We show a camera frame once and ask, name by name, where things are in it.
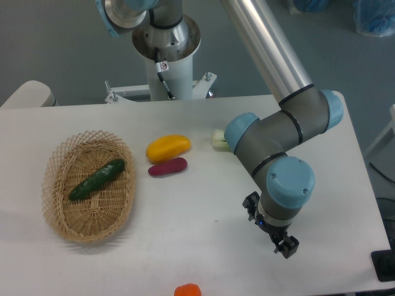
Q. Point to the orange bell pepper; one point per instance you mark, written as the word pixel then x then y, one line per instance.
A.
pixel 188 289

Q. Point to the blue plastic bag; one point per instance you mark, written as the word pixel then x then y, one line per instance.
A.
pixel 374 18
pixel 307 6

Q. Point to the pale green cabbage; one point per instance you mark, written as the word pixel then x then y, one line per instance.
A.
pixel 218 141

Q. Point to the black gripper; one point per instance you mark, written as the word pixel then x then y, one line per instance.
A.
pixel 276 228

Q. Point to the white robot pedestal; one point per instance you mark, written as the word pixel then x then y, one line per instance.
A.
pixel 168 60

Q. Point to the yellow mango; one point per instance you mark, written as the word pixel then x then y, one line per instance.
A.
pixel 167 147

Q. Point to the purple sweet potato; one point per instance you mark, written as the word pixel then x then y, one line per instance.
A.
pixel 175 165

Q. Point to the black device at edge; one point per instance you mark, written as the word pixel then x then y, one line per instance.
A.
pixel 383 262

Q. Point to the green cucumber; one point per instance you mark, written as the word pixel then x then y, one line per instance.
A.
pixel 98 179

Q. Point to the woven wicker basket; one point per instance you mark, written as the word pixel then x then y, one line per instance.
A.
pixel 106 209

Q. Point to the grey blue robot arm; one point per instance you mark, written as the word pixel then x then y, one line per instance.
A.
pixel 261 145

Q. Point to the white chair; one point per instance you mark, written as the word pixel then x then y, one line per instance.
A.
pixel 31 94

